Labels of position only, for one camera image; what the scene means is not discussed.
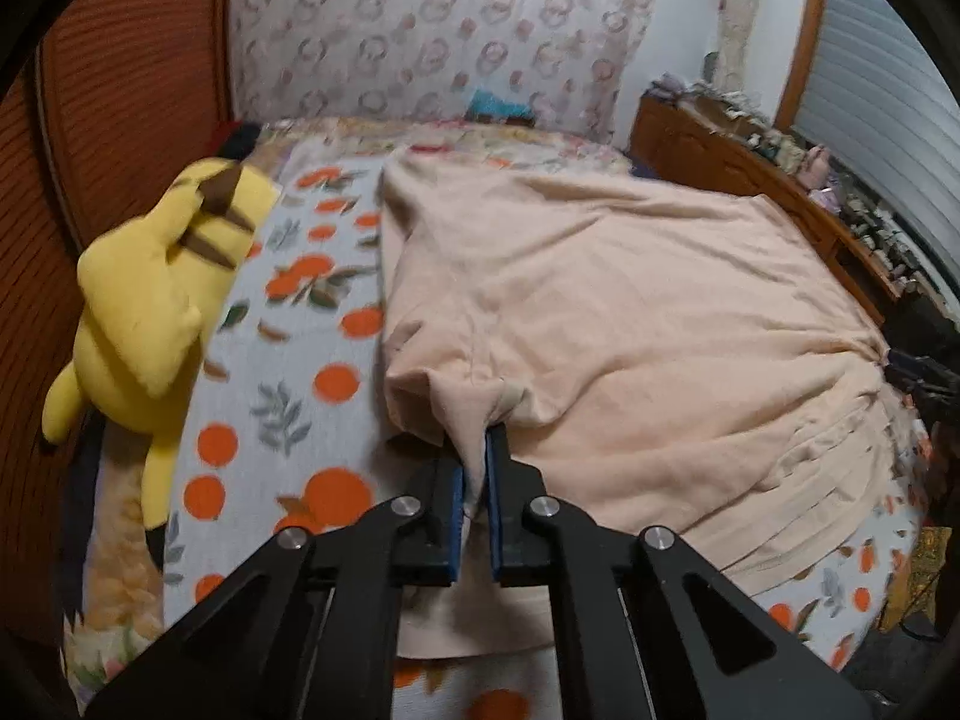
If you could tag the yellow plush toy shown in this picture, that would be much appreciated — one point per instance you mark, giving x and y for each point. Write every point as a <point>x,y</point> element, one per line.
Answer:
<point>150,300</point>

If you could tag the white blanket with orange print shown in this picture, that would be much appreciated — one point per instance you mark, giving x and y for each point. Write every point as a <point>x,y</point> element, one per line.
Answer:
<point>300,405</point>

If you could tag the grey window blind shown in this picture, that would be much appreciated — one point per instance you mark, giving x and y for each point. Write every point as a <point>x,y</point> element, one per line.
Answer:
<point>885,112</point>

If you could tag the row of small bottles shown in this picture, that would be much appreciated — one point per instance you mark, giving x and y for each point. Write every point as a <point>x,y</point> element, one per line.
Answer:
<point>870,225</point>

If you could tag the box with blue top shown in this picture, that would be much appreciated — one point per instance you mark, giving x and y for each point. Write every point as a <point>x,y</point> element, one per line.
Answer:
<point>499,106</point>

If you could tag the wooden window frame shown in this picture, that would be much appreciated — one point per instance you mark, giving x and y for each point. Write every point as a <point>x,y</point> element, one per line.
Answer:
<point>799,45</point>

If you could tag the yellow ornate cloth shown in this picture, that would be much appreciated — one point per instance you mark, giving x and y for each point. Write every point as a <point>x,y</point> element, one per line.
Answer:
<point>919,577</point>

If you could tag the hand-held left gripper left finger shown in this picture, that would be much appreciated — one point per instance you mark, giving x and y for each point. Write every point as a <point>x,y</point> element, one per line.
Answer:
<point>452,525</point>

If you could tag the floral bedsheet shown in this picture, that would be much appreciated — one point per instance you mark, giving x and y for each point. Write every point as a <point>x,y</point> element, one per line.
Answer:
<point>112,577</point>

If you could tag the dark navy sheet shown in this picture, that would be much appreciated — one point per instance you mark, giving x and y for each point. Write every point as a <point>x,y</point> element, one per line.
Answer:
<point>238,141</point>

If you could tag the brown louvered wooden panel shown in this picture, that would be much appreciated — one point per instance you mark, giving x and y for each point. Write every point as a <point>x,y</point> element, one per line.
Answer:
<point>112,105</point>

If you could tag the wooden cabinet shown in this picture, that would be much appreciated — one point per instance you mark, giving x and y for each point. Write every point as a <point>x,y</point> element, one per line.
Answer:
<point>720,157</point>

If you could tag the pink kettle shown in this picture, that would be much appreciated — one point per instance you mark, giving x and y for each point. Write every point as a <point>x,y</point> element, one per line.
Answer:
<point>816,165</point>

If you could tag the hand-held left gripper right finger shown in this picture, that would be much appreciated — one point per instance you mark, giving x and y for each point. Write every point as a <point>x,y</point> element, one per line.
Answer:
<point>495,517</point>

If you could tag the cream lace curtain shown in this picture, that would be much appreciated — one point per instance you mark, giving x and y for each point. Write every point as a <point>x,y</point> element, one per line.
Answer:
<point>739,30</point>

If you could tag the peach printed t-shirt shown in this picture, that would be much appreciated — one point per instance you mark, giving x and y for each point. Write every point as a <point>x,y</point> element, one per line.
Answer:
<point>637,315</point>

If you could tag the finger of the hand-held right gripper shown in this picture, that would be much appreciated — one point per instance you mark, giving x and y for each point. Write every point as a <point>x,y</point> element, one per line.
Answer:
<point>922,375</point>

